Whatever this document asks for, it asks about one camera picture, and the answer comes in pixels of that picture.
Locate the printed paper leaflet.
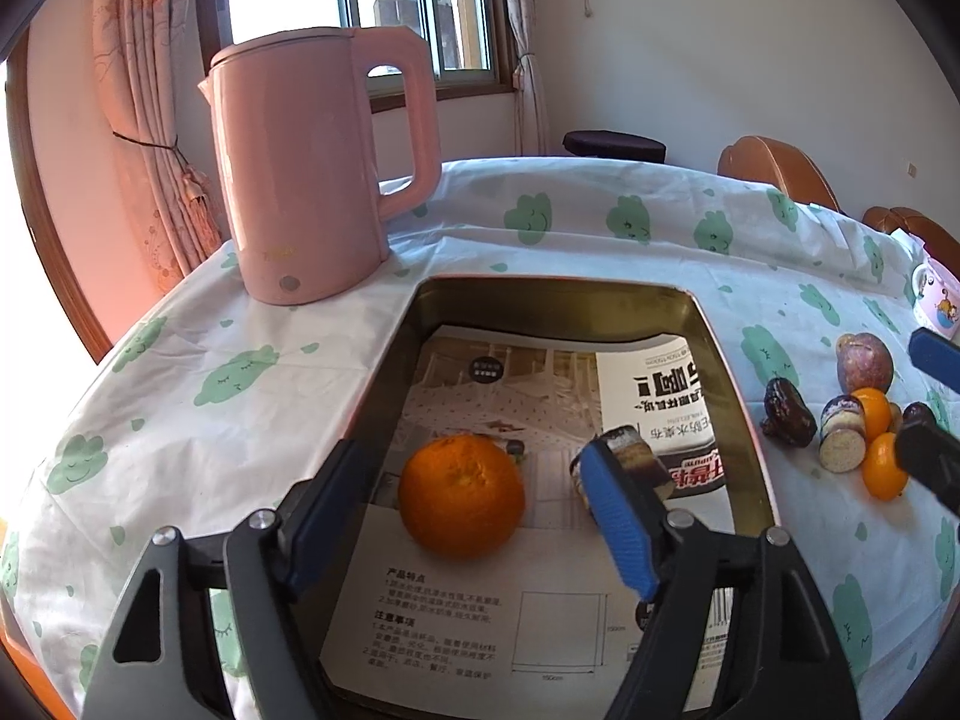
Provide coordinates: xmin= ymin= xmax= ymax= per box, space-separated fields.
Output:
xmin=321 ymin=324 xmax=740 ymax=720

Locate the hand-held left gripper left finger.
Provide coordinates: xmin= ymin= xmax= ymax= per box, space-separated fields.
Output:
xmin=81 ymin=437 xmax=377 ymax=720

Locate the small orange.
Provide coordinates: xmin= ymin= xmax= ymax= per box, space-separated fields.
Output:
xmin=861 ymin=431 xmax=910 ymax=502
xmin=850 ymin=388 xmax=893 ymax=442

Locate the pink metal tin box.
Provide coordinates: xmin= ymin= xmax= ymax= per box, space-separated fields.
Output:
xmin=319 ymin=275 xmax=781 ymax=720

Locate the dark round stool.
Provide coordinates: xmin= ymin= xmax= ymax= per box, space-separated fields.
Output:
xmin=562 ymin=130 xmax=667 ymax=164

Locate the large orange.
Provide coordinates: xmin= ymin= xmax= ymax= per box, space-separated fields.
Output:
xmin=397 ymin=433 xmax=526 ymax=560

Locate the pink electric kettle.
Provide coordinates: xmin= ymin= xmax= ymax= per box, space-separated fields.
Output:
xmin=197 ymin=24 xmax=442 ymax=306

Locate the pink floral curtain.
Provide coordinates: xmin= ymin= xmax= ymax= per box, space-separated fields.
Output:
xmin=90 ymin=0 xmax=235 ymax=301

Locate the narrow pale curtain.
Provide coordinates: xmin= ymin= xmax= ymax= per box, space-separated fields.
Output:
xmin=495 ymin=0 xmax=553 ymax=158

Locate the pink cartoon cup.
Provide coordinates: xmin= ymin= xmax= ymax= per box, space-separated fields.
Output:
xmin=911 ymin=255 xmax=960 ymax=340

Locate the large dark brown fruit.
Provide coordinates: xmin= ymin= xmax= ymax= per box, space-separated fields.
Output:
xmin=761 ymin=377 xmax=818 ymax=449

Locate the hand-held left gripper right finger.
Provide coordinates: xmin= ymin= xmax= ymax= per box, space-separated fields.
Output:
xmin=581 ymin=437 xmax=862 ymax=720

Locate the white cloud-print tablecloth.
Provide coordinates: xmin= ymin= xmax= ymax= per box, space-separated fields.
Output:
xmin=0 ymin=157 xmax=960 ymax=720

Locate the purple passion fruit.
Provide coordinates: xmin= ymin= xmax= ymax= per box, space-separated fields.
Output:
xmin=836 ymin=332 xmax=895 ymax=395

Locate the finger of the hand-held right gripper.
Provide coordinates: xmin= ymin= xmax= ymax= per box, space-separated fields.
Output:
xmin=907 ymin=328 xmax=960 ymax=395
xmin=892 ymin=420 xmax=960 ymax=520

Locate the curtain tassel tie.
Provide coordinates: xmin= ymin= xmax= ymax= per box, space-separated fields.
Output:
xmin=112 ymin=131 xmax=220 ymax=227

